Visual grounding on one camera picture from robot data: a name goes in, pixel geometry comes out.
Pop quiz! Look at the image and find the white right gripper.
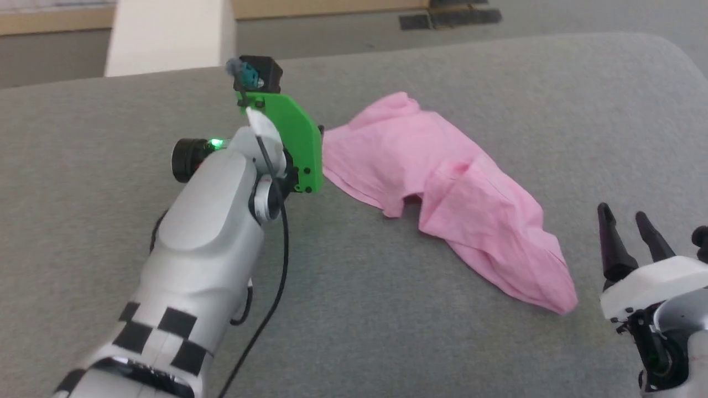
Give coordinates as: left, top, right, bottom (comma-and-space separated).
597, 203, 708, 322

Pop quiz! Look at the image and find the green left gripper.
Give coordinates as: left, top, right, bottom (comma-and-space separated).
237, 91, 325, 195

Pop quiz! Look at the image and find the pink garment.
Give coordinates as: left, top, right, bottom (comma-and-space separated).
321, 91, 579, 316

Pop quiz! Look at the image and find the white pillar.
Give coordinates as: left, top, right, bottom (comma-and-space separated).
104, 0, 238, 78

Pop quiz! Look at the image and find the grey fabric sofa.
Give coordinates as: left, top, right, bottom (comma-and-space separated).
0, 32, 708, 398

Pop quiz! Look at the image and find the beige wooden baseboard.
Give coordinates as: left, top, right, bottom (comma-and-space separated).
0, 0, 433, 37

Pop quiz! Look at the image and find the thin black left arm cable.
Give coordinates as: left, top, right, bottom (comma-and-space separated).
218, 133, 291, 398

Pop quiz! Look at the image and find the short black cable loop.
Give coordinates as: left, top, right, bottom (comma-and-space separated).
230, 279, 254, 327

